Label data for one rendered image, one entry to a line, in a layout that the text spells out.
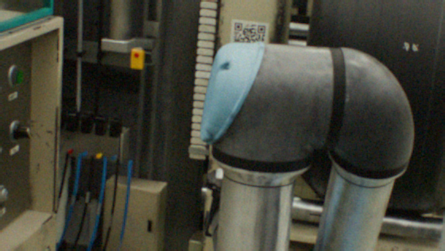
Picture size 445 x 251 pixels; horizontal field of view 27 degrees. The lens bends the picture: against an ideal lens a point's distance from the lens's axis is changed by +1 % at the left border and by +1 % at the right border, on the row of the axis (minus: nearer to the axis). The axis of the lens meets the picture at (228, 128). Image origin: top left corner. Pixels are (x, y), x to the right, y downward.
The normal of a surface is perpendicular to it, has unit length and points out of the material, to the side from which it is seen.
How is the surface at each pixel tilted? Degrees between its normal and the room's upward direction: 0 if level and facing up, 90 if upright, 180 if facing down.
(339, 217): 108
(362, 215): 113
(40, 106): 90
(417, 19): 64
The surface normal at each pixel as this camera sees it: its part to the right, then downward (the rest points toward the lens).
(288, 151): 0.46, 0.27
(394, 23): -0.15, -0.16
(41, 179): -0.21, 0.25
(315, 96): 0.08, 0.03
